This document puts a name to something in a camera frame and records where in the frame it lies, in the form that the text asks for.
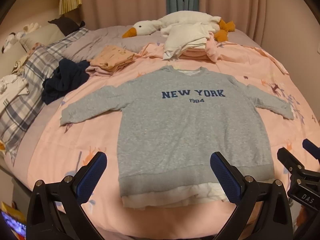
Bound white folded clothes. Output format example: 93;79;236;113
160;22;215;61

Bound grey printed sweatshirt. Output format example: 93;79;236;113
59;65;295;209

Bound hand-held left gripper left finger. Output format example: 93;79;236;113
26;151;108;240

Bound black and white plush toy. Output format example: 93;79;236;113
2;32;20;53

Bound pink printed duvet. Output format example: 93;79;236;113
26;34;320;240

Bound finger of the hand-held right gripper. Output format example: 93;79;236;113
302;138;320;160
277;147;307;180

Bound white goose plush toy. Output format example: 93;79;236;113
122;11;236;42

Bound pale pink folded garment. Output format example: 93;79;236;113
85;64;120;77

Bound cartoon face cushion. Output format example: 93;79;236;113
11;55;33;75

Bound small white plush toy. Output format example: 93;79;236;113
21;22;42;34

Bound colourful packet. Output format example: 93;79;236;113
0;201;27;240

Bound dark brown pillow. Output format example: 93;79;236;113
47;17;86;37

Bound white printed garment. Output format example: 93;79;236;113
0;74;29;115

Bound orange printed folded garment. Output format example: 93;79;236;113
89;45;135;71

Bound pink folded clothes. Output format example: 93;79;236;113
175;34;225;62

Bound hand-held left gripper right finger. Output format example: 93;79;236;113
210;151;293;240

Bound plaid pillow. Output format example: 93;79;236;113
0;27;89;159

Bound navy crumpled garment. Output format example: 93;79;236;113
41;58;91;105

